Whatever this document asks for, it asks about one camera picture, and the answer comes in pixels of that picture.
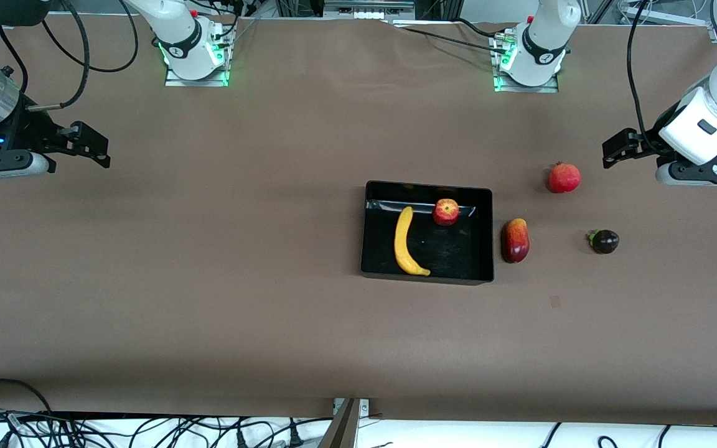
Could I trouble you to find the red yellow apple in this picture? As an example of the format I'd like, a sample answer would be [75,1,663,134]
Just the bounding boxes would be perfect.
[432,198,461,226]

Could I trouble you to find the black rectangular plastic tray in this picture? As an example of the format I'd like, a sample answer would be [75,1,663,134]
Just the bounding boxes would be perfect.
[360,180,495,286]

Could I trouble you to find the yellow banana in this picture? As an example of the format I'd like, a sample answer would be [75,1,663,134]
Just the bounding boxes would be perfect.
[394,206,431,276]

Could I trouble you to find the red pomegranate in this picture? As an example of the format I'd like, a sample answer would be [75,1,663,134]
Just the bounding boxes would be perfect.
[547,162,582,194]

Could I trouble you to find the dark purple mangosteen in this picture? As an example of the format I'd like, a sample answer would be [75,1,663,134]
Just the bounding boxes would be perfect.
[587,229,620,254]

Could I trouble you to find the white power strip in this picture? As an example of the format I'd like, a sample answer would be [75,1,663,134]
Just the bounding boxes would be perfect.
[619,2,711,27]

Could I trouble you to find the red mango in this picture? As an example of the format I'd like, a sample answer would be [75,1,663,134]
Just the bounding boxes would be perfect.
[500,218,530,264]

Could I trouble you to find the grey power strip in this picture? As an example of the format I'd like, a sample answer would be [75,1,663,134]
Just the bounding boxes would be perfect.
[323,0,416,21]

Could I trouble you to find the white sheet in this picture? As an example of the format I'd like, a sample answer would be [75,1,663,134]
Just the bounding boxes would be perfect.
[0,411,717,448]

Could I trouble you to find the dark grey metal bar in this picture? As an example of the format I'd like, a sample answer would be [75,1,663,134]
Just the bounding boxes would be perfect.
[317,398,360,448]

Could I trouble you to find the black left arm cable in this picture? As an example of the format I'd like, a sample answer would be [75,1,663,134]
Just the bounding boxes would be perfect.
[627,0,672,154]

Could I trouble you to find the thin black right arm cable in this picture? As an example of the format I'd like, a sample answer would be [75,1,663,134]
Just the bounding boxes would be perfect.
[41,0,140,73]

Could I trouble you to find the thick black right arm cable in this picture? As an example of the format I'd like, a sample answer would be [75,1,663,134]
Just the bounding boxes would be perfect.
[26,0,91,113]

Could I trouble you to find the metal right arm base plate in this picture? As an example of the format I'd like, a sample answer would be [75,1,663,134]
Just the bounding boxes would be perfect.
[164,25,231,87]

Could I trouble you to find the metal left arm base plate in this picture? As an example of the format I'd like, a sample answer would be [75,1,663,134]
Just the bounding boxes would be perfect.
[494,31,560,94]

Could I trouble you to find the black cable behind arm base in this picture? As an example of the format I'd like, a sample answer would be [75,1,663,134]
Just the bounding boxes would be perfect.
[390,17,512,55]

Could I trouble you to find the black cable bundle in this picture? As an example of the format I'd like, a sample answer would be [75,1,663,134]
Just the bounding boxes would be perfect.
[0,408,309,448]

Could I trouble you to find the metal table bracket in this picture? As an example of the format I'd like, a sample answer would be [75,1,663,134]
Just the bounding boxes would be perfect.
[332,398,370,418]

